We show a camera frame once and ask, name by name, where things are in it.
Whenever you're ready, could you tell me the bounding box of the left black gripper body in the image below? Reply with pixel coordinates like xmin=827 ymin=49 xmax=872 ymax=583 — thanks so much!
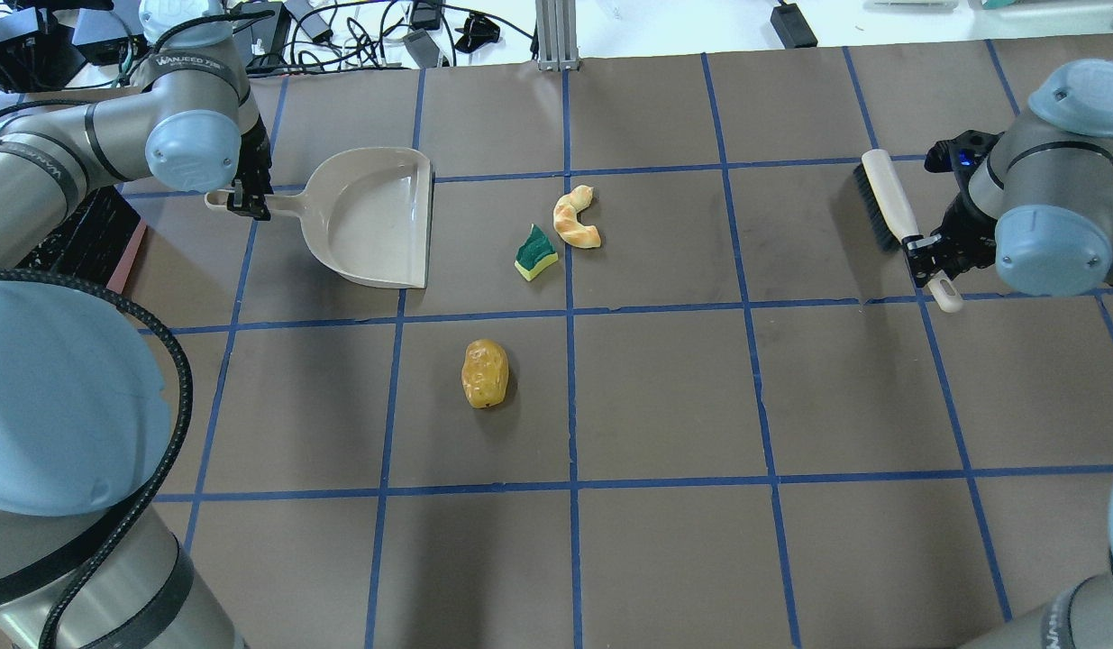
xmin=239 ymin=116 xmax=273 ymax=203

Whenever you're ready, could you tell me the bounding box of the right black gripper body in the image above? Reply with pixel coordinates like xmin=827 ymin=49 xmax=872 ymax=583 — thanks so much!
xmin=935 ymin=198 xmax=997 ymax=276

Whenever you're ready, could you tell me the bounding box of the beige hand brush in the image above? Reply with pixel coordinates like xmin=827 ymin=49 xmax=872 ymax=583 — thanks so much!
xmin=853 ymin=148 xmax=963 ymax=313

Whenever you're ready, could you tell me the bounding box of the beige plastic dustpan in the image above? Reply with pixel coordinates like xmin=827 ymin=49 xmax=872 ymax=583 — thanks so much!
xmin=205 ymin=147 xmax=435 ymax=291

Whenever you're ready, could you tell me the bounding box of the green yellow sponge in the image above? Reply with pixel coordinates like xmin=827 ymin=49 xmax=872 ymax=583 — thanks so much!
xmin=514 ymin=224 xmax=560 ymax=282

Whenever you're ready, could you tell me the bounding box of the toy croissant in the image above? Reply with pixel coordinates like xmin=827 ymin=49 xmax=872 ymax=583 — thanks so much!
xmin=552 ymin=185 xmax=602 ymax=250

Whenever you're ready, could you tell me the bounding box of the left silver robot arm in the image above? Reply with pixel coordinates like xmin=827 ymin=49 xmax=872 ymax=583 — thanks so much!
xmin=0 ymin=1 xmax=270 ymax=648

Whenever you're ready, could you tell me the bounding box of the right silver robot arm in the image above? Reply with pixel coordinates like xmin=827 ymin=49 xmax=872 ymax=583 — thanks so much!
xmin=893 ymin=59 xmax=1113 ymax=648

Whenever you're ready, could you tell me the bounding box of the black lined trash bin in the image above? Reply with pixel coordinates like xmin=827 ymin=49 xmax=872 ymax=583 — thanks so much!
xmin=17 ymin=187 xmax=147 ymax=293

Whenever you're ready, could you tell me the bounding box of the black power adapter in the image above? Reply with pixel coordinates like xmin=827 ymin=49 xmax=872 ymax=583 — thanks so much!
xmin=769 ymin=1 xmax=818 ymax=50

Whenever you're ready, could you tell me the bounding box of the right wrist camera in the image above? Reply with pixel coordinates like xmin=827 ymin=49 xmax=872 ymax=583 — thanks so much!
xmin=924 ymin=129 xmax=1004 ymax=174

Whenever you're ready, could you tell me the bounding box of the aluminium frame post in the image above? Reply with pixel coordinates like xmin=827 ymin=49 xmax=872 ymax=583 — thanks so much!
xmin=535 ymin=0 xmax=581 ymax=71

